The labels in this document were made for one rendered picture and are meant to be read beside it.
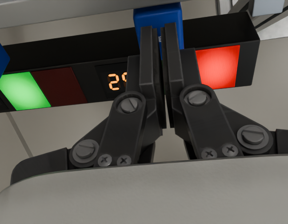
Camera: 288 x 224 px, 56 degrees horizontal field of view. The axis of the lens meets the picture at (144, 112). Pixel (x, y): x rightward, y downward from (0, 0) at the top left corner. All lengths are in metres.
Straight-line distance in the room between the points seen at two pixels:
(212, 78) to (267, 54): 0.70
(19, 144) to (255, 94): 0.79
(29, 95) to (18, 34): 0.78
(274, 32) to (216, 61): 0.71
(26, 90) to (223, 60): 0.14
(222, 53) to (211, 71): 0.02
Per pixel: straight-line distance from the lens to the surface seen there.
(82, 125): 0.91
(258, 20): 0.35
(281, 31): 0.90
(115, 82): 0.19
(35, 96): 0.22
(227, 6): 0.55
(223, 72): 0.19
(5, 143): 1.05
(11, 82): 0.21
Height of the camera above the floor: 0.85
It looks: 80 degrees down
